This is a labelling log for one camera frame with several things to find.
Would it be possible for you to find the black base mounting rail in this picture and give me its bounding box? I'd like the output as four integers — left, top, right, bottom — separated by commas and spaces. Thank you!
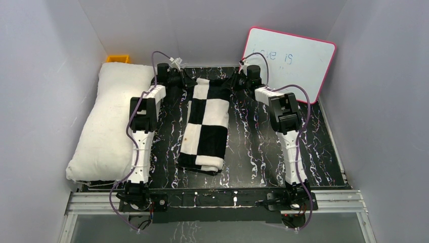
115, 187, 319, 224

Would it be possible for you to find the black white checkered pillowcase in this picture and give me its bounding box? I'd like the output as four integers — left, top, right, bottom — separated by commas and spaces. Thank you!
177, 78, 231, 172

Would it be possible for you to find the aluminium frame rail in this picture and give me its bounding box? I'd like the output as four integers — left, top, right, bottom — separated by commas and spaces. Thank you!
59, 188, 376, 242

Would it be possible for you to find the pink framed whiteboard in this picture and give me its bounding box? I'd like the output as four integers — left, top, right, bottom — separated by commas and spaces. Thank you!
243, 27, 337, 104

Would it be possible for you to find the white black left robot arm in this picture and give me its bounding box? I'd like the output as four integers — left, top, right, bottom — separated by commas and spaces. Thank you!
116, 61, 196, 211

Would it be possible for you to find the yellow plastic bin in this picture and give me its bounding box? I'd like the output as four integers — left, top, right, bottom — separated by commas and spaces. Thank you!
105, 55, 131, 64

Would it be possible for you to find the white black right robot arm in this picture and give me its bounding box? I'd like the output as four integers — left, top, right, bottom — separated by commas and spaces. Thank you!
222, 65, 315, 212

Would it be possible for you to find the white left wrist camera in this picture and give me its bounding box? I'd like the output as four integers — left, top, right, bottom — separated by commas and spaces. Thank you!
169, 57, 182, 71

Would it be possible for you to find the white pillow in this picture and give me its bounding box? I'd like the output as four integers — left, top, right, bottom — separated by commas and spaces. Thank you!
66, 62, 154, 182

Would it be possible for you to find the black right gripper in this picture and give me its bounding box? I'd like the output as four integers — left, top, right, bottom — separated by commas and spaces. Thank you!
222, 70, 251, 92

